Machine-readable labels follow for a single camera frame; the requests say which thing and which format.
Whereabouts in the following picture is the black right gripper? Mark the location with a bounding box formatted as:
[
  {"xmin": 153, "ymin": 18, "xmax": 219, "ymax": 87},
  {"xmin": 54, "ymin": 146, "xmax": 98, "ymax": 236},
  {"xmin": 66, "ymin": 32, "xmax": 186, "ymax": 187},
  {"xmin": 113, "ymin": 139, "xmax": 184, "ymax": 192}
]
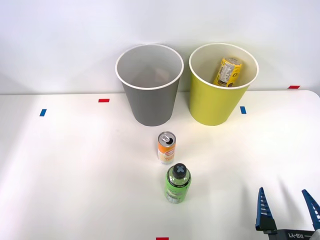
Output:
[{"xmin": 254, "ymin": 186, "xmax": 320, "ymax": 240}]

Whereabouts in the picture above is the yellow plastic bottle black cap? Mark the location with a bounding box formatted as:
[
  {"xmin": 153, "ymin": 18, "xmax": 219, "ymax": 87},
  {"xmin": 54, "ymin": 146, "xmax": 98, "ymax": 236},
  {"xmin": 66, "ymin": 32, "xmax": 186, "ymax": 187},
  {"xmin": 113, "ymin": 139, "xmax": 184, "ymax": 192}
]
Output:
[{"xmin": 212, "ymin": 57, "xmax": 243, "ymax": 88}]

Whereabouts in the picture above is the green plastic bottle black cap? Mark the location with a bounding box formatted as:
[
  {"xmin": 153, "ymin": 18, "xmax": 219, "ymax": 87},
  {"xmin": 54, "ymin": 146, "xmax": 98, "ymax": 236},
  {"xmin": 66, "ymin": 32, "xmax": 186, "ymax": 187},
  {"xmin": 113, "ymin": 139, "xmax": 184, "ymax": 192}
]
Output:
[{"xmin": 164, "ymin": 163, "xmax": 193, "ymax": 204}]

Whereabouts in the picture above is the yellow-green plastic waste bin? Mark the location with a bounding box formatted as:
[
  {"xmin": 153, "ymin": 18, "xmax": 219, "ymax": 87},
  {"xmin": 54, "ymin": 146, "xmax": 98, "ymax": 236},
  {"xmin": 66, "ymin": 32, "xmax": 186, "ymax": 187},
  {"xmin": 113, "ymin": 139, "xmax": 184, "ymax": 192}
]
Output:
[{"xmin": 188, "ymin": 42, "xmax": 260, "ymax": 127}]

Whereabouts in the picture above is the orange and white drink can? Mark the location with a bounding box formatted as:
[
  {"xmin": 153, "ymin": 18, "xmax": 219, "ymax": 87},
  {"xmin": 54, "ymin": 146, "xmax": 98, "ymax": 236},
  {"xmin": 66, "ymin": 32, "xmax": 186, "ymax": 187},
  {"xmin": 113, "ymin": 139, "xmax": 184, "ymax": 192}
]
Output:
[{"xmin": 157, "ymin": 131, "xmax": 177, "ymax": 166}]

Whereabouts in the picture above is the grey plastic waste bin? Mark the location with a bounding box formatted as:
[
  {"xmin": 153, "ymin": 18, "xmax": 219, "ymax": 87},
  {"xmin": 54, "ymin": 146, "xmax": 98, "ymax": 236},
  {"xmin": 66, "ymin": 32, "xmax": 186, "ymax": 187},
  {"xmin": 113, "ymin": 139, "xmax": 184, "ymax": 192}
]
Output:
[{"xmin": 114, "ymin": 43, "xmax": 185, "ymax": 127}]

